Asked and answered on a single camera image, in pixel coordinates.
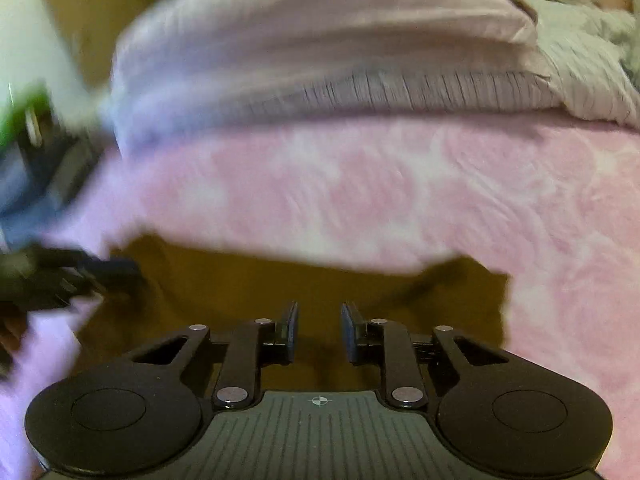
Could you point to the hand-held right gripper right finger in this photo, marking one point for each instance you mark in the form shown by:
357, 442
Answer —
351, 332

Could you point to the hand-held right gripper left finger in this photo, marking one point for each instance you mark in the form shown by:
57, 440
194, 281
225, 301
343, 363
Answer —
288, 332

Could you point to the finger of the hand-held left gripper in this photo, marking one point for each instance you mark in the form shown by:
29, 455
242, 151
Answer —
105, 272

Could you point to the brown garment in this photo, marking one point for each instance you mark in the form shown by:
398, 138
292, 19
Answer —
250, 280

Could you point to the pink rose blanket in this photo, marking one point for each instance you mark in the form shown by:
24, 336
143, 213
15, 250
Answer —
400, 185

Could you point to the wooden headboard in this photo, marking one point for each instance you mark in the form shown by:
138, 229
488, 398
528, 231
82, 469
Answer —
100, 5

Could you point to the lilac pillow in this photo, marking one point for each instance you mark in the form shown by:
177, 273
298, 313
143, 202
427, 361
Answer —
300, 45

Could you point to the white striped quilt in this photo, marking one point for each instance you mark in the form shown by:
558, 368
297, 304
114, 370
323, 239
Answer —
590, 70

